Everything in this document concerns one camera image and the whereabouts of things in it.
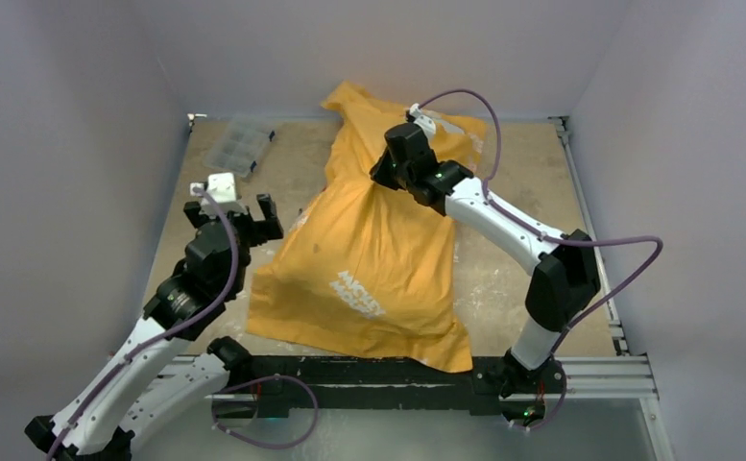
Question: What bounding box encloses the orange Mickey Mouse pillowcase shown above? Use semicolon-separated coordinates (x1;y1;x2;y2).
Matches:
247;82;472;373

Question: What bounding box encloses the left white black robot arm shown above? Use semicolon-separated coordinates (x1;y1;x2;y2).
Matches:
24;191;283;460

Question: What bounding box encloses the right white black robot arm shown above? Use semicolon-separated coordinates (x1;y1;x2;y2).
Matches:
370;123;601;397

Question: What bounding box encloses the clear plastic organizer box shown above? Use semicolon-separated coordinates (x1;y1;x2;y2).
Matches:
204;116;277;179

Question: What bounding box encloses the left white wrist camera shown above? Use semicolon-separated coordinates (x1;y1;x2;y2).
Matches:
189;172;248;217

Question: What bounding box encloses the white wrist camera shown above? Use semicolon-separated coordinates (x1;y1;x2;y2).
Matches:
405;103;437;140
189;172;248;217

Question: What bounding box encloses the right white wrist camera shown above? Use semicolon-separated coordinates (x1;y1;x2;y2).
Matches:
405;103;437;140

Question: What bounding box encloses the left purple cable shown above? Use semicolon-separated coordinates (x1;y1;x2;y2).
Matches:
44;184;320;461

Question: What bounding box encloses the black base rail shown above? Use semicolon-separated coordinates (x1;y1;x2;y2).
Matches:
190;354;568;422

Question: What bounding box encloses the aluminium frame profile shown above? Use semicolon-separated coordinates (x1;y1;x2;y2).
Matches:
162;117;656;400

